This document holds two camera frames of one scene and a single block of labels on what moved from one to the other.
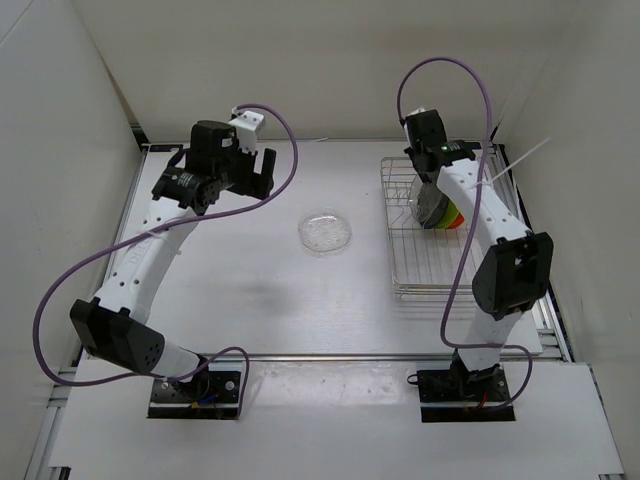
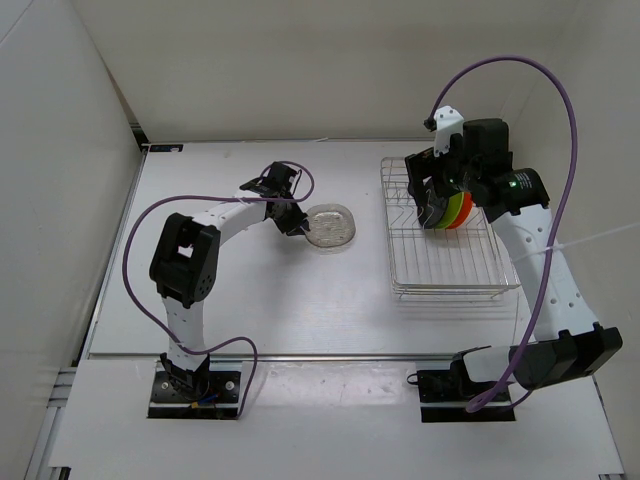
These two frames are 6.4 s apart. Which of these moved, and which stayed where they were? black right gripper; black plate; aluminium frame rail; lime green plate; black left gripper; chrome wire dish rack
Moved: black left gripper; black right gripper
Stayed: lime green plate; black plate; chrome wire dish rack; aluminium frame rail
